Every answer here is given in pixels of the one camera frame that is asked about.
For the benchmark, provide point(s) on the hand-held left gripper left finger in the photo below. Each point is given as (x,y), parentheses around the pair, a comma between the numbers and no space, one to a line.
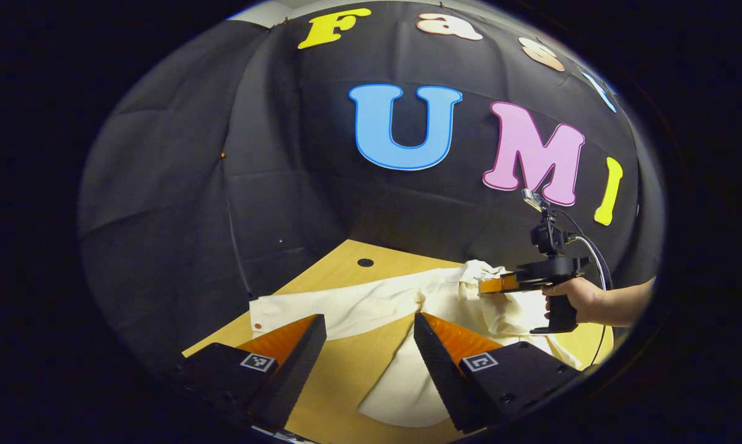
(297,370)

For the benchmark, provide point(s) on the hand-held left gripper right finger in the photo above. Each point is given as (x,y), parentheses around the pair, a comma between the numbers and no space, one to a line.
(445,376)

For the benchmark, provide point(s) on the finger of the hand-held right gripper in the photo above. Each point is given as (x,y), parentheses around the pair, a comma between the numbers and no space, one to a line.
(500,285)

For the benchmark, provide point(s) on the cream button shirt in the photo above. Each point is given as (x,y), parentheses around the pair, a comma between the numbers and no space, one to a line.
(371,302)

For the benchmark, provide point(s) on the black backdrop cloth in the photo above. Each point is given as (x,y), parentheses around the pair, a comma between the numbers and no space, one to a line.
(285,185)

